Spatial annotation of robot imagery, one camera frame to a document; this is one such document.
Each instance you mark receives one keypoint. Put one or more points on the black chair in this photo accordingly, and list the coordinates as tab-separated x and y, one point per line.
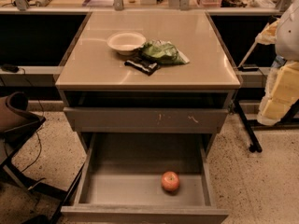
17	126

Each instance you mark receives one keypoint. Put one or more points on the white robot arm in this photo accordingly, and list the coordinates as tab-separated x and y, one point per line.
287	44

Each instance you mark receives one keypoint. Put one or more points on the closed grey upper drawer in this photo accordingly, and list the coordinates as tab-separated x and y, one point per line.
145	120

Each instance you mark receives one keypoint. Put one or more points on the grey drawer cabinet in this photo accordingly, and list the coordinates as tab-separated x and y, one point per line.
94	75

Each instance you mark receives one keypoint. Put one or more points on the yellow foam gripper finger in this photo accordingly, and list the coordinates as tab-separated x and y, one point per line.
268	35
281	92

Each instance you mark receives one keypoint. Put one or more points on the green chip bag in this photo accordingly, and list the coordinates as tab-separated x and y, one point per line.
162	52

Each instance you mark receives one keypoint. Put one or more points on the red apple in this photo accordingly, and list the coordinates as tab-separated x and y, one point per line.
170	181

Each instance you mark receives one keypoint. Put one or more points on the white pole with black tip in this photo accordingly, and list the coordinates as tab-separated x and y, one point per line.
251	49

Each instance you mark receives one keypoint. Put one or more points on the black device on shelf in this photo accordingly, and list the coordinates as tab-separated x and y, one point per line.
9	68

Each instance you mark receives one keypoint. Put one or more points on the white paper bowl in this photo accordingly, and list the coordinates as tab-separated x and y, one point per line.
126	43

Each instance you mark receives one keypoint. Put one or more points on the black snack wrapper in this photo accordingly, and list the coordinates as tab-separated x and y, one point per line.
142	65

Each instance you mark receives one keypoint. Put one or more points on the open grey middle drawer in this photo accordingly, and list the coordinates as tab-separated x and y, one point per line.
121	181

